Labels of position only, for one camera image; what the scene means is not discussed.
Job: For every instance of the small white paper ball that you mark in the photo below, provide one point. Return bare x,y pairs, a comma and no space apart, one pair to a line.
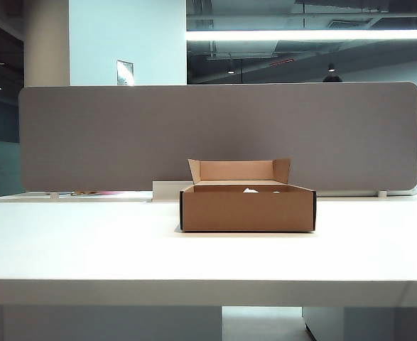
250,190

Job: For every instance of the brown cardboard box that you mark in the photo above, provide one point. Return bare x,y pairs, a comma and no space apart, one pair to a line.
247,213

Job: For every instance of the grey desk divider panel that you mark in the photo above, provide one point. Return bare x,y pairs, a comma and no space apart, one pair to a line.
123,135

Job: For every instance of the black pendant lamp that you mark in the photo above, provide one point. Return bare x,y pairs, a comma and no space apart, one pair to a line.
331,67
231,70

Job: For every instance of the colourful items behind divider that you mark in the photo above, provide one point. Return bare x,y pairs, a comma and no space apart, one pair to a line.
94,193

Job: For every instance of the red ceiling sign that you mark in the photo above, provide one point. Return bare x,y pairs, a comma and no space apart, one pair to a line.
282,62

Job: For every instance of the background person's dark head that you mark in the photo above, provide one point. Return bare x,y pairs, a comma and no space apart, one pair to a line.
332,79

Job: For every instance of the long ceiling light strip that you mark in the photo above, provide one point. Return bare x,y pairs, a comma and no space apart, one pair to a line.
300,35

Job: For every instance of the white table support panel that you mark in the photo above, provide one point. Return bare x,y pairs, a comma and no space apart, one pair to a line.
105,325

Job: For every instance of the dark glass door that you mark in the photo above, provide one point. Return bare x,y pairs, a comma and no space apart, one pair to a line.
2,142

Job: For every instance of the framed wall poster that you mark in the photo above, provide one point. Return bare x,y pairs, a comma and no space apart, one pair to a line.
125,72

